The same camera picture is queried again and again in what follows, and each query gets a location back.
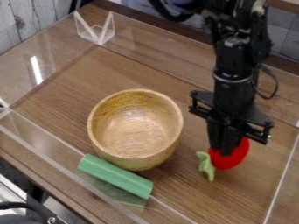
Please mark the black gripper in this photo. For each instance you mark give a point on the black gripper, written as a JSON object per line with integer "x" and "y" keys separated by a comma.
{"x": 228, "y": 128}

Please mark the red plush fruit green leaf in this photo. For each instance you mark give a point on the red plush fruit green leaf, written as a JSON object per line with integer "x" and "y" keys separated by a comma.
{"x": 212, "y": 161}

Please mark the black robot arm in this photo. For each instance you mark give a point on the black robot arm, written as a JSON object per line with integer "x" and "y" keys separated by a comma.
{"x": 241, "y": 45}

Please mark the wooden bowl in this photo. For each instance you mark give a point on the wooden bowl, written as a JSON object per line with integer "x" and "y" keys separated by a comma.
{"x": 133, "y": 128}

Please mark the green rectangular block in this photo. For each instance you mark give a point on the green rectangular block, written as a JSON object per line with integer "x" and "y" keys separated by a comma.
{"x": 116, "y": 176}

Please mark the clear acrylic tray enclosure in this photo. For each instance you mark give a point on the clear acrylic tray enclosure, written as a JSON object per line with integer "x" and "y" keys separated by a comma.
{"x": 56, "y": 75}

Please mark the clear acrylic corner bracket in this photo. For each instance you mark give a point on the clear acrylic corner bracket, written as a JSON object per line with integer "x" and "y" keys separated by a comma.
{"x": 97, "y": 34}

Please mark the black metal mount bracket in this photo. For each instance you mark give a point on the black metal mount bracket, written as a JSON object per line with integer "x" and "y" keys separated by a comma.
{"x": 41, "y": 214}

